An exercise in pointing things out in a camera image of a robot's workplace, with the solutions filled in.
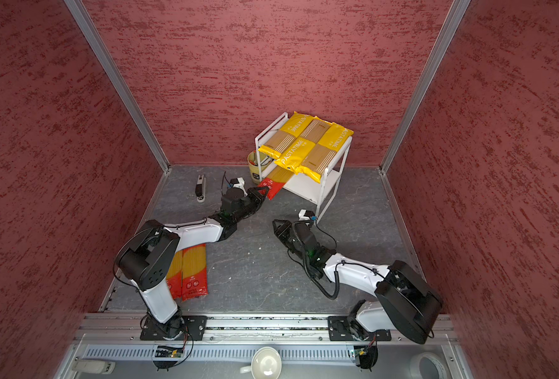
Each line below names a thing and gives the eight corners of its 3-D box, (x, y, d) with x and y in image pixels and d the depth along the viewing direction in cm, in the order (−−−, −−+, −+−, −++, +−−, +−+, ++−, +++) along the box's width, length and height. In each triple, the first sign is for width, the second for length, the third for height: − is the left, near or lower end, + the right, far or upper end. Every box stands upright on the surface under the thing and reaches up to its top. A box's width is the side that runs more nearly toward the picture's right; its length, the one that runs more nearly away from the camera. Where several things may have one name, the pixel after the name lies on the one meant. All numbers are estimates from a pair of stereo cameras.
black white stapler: (198, 202, 109) (194, 195, 104) (200, 180, 118) (196, 172, 114) (204, 202, 109) (201, 194, 105) (206, 179, 118) (203, 171, 114)
